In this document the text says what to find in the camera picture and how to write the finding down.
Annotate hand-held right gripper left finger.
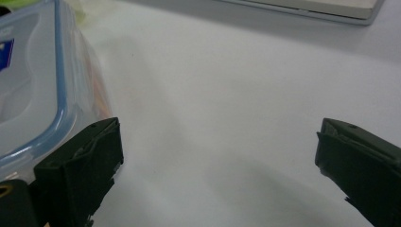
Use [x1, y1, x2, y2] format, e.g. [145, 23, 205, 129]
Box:
[33, 116, 125, 227]

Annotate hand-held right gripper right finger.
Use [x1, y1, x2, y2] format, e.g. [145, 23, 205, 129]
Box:
[314, 117, 401, 227]

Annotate clear container with blue-rimmed lid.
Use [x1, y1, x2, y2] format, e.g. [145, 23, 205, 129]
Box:
[0, 0, 114, 184]

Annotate white wire rack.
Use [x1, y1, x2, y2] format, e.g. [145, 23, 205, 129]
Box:
[217, 0, 386, 26]

